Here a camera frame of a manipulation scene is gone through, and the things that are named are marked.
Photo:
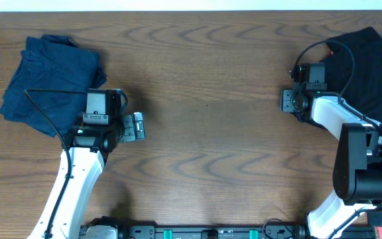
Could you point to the black t-shirt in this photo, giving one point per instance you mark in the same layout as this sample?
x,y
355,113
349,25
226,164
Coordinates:
x,y
356,65

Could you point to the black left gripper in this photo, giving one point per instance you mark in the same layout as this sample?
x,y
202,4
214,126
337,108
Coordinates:
x,y
130,134

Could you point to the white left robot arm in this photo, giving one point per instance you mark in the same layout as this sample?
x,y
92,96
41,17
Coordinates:
x,y
81,164

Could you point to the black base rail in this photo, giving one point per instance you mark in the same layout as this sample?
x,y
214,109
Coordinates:
x,y
211,232

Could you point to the folded navy blue garment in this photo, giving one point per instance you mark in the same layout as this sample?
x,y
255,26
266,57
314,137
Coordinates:
x,y
59,73

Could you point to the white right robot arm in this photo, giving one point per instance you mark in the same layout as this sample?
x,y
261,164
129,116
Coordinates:
x,y
357,174

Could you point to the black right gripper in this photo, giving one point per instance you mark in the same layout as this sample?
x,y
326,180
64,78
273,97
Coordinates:
x,y
285,99

